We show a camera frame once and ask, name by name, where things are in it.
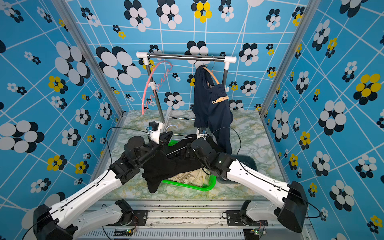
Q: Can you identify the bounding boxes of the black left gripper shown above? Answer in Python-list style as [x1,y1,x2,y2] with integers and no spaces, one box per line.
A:
[137,129,174,168]

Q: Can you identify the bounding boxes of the black shorts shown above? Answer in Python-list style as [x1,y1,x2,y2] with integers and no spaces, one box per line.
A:
[142,135,202,194]

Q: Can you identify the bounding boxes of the beige shorts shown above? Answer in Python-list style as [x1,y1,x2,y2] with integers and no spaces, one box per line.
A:
[169,169,210,187]

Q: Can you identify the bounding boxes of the pink plastic hanger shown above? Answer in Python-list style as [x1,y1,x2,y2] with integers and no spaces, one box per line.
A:
[139,54,173,119]

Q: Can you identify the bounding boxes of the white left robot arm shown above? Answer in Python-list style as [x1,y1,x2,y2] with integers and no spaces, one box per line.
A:
[31,132,173,240]

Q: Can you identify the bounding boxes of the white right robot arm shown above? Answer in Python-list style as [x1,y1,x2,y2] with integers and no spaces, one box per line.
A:
[187,138,309,233]

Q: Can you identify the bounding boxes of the navy blue shorts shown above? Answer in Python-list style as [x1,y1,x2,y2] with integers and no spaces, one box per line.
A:
[193,65,234,154]

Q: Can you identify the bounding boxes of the wooden hanger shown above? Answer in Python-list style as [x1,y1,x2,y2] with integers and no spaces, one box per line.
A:
[203,55,219,84]

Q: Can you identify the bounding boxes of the green plastic basket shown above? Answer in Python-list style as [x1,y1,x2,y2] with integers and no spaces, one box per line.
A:
[160,139,217,192]

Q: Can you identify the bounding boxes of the dark teal plastic bin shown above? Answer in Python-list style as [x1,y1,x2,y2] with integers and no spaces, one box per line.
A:
[216,154,259,184]

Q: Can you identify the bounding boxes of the wooden clothespin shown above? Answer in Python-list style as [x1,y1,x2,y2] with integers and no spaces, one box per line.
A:
[212,96,229,104]

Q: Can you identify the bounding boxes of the white metal clothes rack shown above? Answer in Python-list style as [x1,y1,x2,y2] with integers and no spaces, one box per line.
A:
[136,52,237,133]

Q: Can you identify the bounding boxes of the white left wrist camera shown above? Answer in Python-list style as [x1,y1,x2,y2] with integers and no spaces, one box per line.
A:
[147,121,164,144]

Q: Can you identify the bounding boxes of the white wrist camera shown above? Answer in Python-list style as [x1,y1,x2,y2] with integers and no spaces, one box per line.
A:
[197,128,209,140]
[147,121,164,144]

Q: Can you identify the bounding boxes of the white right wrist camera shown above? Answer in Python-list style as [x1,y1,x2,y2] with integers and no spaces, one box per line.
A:
[197,128,209,140]

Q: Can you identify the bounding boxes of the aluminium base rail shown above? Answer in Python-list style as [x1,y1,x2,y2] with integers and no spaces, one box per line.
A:
[74,197,319,240]

